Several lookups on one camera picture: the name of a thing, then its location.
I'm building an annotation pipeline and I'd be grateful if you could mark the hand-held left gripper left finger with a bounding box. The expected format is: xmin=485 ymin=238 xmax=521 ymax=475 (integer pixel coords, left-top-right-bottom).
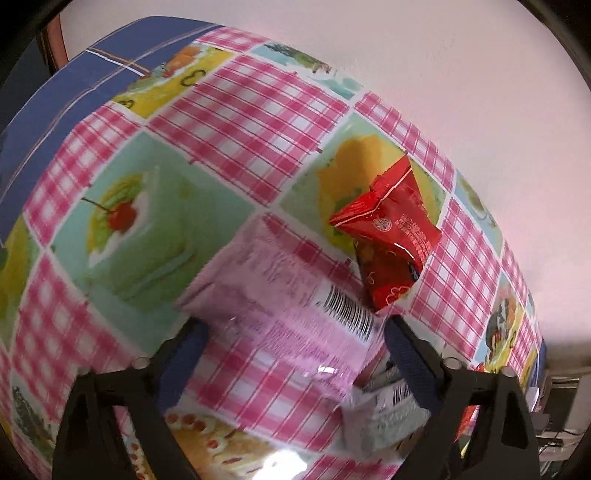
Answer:
xmin=52 ymin=318 xmax=211 ymax=480

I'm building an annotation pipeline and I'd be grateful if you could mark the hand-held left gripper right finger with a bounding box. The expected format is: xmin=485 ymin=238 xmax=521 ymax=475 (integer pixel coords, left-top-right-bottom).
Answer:
xmin=385 ymin=315 xmax=541 ymax=480

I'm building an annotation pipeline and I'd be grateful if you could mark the pink snack packet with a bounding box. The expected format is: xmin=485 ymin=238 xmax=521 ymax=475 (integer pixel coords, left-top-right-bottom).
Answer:
xmin=175 ymin=215 xmax=389 ymax=407

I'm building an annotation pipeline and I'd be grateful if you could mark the green white snack packet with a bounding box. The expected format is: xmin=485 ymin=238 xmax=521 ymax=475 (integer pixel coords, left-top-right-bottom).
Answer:
xmin=342 ymin=369 xmax=432 ymax=462

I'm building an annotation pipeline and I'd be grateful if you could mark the red snack packet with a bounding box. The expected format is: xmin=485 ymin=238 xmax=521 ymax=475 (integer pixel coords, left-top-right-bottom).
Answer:
xmin=329 ymin=154 xmax=443 ymax=315

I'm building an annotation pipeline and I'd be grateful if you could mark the dark electronic device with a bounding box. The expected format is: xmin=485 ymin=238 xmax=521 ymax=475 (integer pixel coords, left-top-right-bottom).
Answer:
xmin=531 ymin=374 xmax=591 ymax=462

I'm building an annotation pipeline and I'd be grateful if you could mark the pink checkered printed tablecloth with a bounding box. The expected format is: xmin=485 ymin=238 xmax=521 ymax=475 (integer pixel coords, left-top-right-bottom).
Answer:
xmin=0 ymin=25 xmax=546 ymax=480

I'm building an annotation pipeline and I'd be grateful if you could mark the blue striped cloth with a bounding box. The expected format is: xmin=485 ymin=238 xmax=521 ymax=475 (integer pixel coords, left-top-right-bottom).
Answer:
xmin=0 ymin=16 xmax=225 ymax=241

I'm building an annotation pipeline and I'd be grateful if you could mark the brown wooden frame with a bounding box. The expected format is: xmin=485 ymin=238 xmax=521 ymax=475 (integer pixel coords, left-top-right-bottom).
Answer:
xmin=37 ymin=14 xmax=70 ymax=77

